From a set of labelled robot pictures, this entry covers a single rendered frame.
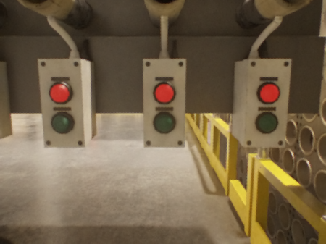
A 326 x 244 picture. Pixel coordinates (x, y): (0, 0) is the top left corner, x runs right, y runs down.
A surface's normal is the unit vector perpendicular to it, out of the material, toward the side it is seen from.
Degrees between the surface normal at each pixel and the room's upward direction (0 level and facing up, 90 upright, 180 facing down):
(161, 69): 90
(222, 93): 90
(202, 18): 90
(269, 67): 90
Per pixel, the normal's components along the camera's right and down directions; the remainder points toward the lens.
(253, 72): 0.00, 0.16
